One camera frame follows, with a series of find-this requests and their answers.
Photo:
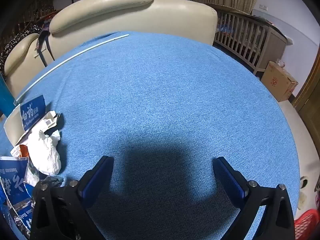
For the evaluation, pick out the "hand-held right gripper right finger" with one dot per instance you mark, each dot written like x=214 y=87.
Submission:
x=228 y=180

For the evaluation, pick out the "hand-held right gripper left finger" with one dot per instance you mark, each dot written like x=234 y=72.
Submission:
x=96 y=182

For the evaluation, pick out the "grey wrapper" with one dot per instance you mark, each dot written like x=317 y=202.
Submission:
x=53 y=180

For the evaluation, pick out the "white tissue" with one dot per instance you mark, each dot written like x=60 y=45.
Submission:
x=45 y=152

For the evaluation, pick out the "orange wrapper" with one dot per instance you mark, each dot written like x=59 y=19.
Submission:
x=23 y=151

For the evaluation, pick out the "torn blue foil carton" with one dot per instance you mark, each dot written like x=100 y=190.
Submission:
x=12 y=180

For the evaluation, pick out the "red plastic basket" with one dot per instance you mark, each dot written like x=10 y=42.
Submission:
x=307 y=225

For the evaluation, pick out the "blue and white carton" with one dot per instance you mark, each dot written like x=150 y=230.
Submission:
x=32 y=112

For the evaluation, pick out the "silver medicine box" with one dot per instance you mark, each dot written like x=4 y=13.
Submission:
x=13 y=127

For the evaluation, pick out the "beige slipper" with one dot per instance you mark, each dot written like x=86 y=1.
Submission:
x=304 y=182

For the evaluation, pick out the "blue tablecloth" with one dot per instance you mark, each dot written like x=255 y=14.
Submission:
x=162 y=92

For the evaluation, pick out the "cardboard box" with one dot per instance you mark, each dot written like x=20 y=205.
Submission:
x=275 y=80

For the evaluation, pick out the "wooden door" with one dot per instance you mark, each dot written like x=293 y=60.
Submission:
x=310 y=105

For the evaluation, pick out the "clear plastic bottle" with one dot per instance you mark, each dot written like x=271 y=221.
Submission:
x=280 y=63

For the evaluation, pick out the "wooden crib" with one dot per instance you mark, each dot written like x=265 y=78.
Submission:
x=272 y=42

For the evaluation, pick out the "thin white rod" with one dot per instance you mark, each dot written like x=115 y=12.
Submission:
x=125 y=35

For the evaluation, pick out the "black white patterned garment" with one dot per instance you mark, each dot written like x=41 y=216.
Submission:
x=15 y=40

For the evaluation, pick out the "beige leather sofa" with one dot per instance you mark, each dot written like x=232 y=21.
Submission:
x=125 y=12

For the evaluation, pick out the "dark wooden shelf unit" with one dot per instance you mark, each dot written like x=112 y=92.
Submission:
x=25 y=12

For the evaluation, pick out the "white wall socket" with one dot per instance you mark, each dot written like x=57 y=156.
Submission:
x=263 y=7

